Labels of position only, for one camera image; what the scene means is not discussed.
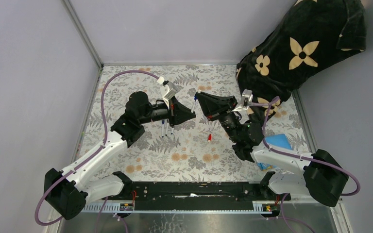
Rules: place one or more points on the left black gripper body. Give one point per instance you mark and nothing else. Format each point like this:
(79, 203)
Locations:
(173, 112)

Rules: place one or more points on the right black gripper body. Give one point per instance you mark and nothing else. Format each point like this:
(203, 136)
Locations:
(214, 112)

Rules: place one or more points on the white pen three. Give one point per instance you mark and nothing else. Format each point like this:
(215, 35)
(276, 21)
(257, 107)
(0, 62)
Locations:
(167, 127)

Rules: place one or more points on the white pen two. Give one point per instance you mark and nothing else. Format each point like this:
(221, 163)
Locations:
(162, 128)

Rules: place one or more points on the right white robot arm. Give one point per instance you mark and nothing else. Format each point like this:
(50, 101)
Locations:
(319, 175)

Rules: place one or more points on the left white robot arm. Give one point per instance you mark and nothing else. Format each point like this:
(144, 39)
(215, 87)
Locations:
(69, 190)

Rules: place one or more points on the floral patterned table mat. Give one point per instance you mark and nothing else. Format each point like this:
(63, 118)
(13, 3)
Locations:
(184, 156)

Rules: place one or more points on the blue folded cloth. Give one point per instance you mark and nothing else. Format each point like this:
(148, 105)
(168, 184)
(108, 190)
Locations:
(279, 140)

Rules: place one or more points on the black floral blanket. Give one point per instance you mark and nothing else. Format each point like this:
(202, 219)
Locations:
(312, 36)

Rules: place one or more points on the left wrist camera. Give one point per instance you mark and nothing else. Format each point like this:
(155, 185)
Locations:
(167, 90)

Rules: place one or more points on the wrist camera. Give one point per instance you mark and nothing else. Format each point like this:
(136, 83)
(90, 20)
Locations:
(167, 90)
(243, 104)

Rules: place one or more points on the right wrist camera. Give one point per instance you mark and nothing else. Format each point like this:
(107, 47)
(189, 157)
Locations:
(243, 104)

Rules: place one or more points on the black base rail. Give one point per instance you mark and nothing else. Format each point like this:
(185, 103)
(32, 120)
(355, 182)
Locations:
(197, 196)

